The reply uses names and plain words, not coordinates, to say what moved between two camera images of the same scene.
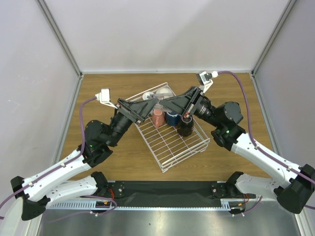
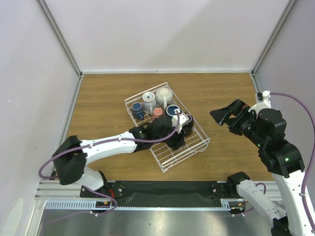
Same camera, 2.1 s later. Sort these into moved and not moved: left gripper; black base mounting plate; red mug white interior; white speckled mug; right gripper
Moved: right gripper; left gripper
Not moved: white speckled mug; black base mounting plate; red mug white interior
